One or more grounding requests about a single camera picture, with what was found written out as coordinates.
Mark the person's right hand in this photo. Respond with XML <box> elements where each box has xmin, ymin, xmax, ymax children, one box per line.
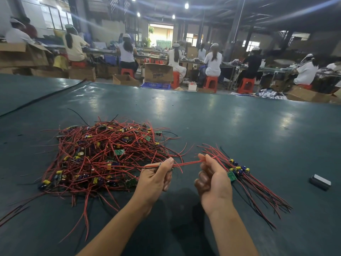
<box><xmin>194</xmin><ymin>153</ymin><xmax>233</xmax><ymax>215</ymax></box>

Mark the person's left hand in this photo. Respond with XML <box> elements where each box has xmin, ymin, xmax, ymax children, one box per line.
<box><xmin>130</xmin><ymin>157</ymin><xmax>175</xmax><ymax>209</ymax></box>

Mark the red wire with yellow connector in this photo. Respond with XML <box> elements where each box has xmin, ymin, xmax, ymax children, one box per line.
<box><xmin>140</xmin><ymin>157</ymin><xmax>209</xmax><ymax>170</ymax></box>

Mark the sorted bundle of wired boards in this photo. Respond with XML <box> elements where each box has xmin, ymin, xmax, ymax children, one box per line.
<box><xmin>200</xmin><ymin>144</ymin><xmax>293</xmax><ymax>230</ymax></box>

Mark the pile of red-wired boards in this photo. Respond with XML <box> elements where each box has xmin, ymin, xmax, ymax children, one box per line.
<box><xmin>0</xmin><ymin>117</ymin><xmax>187</xmax><ymax>240</ymax></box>

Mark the person's right forearm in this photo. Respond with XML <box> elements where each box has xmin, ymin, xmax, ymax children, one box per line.
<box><xmin>205</xmin><ymin>202</ymin><xmax>261</xmax><ymax>256</ymax></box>

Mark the person's left forearm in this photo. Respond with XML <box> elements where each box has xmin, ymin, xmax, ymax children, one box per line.
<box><xmin>77</xmin><ymin>196</ymin><xmax>152</xmax><ymax>256</ymax></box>

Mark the dark green table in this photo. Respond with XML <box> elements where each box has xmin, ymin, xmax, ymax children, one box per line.
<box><xmin>0</xmin><ymin>73</ymin><xmax>341</xmax><ymax>256</ymax></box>

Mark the blue plastic crate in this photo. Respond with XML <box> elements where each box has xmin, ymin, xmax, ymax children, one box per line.
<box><xmin>141</xmin><ymin>82</ymin><xmax>172</xmax><ymax>90</ymax></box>

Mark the heap of black white items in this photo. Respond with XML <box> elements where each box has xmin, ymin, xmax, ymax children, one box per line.
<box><xmin>257</xmin><ymin>89</ymin><xmax>287</xmax><ymax>100</ymax></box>

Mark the small black grey block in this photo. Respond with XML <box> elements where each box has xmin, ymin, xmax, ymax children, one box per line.
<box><xmin>309</xmin><ymin>174</ymin><xmax>332</xmax><ymax>191</ymax></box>

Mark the yellow sack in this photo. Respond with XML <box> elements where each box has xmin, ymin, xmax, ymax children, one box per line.
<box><xmin>53</xmin><ymin>55</ymin><xmax>69</xmax><ymax>70</ymax></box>

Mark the large open cardboard box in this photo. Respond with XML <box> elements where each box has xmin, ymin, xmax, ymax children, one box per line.
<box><xmin>0</xmin><ymin>42</ymin><xmax>51</xmax><ymax>68</ymax></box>

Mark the grid window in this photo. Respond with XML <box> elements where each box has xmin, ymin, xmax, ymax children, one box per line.
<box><xmin>40</xmin><ymin>0</ymin><xmax>74</xmax><ymax>30</ymax></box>

